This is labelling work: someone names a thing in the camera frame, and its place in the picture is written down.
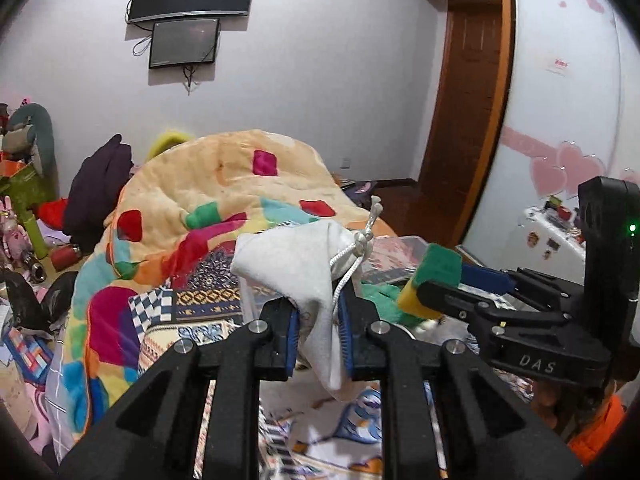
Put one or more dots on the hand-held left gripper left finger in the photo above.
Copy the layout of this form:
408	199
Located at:
290	345

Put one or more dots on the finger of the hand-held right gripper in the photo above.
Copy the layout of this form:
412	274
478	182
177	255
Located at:
487	279
450	302

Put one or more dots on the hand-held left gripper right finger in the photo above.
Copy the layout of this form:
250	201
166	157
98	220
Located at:
345	345

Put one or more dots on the green and yellow sponge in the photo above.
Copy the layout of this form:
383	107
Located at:
437	265

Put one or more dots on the person's right forearm orange sleeve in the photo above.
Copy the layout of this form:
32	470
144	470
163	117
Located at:
597	435

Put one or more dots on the person's right hand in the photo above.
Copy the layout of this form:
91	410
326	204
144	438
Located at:
546	402

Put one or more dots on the green cloth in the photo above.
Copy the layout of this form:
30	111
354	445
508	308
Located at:
382	302

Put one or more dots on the white cabinet with small items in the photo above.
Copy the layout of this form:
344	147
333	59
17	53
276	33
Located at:
550	240

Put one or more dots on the patterned bedsheet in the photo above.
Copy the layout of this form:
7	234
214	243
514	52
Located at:
320	425

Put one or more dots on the white door with pink hearts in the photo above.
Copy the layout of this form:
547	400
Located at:
560	110

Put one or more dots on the colourful patchwork blanket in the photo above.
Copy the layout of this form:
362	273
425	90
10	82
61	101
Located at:
210	185

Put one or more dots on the yellow plush toy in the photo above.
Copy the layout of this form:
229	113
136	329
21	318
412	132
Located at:
167	142

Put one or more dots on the red can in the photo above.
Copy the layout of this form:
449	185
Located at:
65	256

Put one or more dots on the dark purple garment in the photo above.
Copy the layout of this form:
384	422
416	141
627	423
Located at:
97	190

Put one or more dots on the black plastic bag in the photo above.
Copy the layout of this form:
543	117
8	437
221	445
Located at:
30	305

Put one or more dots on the red cloth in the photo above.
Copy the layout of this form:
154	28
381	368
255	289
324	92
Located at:
52	212

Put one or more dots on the green bottle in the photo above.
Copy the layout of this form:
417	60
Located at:
34	232

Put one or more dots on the green cardboard box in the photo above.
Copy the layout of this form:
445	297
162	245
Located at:
25	182

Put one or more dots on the grey plush toy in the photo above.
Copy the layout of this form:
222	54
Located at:
30	130

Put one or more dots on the brown wooden wardrobe frame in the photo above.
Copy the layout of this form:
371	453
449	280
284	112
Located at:
465	110

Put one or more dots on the small black wall monitor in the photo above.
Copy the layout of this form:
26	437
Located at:
185	42

